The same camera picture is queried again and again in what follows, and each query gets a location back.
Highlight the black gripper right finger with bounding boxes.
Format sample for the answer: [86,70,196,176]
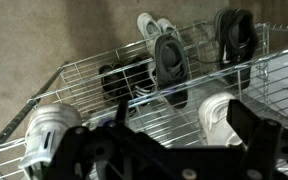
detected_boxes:
[226,98,284,180]

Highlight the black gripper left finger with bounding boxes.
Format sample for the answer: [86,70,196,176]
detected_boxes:
[45,99,158,180]

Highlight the white shoe with slotted heel tab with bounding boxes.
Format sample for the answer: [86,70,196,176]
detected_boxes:
[17,102,84,180]

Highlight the white Nike shoe green insole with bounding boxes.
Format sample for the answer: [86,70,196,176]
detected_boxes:
[197,91,248,149]

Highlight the black shoe plain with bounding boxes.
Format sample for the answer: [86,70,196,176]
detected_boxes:
[153,33,190,110]

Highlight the black shoe with white swoosh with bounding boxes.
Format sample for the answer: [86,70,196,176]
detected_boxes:
[213,7,259,90]

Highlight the black slide sandal white stripes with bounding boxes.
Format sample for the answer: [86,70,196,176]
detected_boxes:
[118,56,156,108]

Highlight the small white sneaker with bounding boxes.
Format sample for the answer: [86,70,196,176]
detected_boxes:
[136,12,163,56]
[156,17,182,41]

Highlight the silver wire shoe rack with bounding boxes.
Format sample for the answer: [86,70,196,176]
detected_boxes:
[0,20,288,180]

